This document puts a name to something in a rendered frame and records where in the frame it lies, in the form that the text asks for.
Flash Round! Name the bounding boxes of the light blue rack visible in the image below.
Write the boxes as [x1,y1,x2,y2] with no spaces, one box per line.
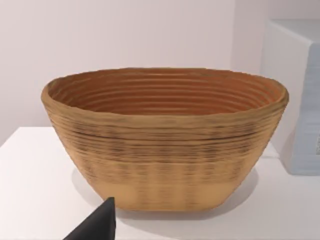
[259,18,320,177]

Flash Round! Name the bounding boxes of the brown woven basket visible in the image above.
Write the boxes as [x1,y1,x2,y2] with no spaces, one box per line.
[39,67,290,212]

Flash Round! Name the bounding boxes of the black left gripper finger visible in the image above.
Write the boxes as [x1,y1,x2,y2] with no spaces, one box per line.
[62,196,117,240]

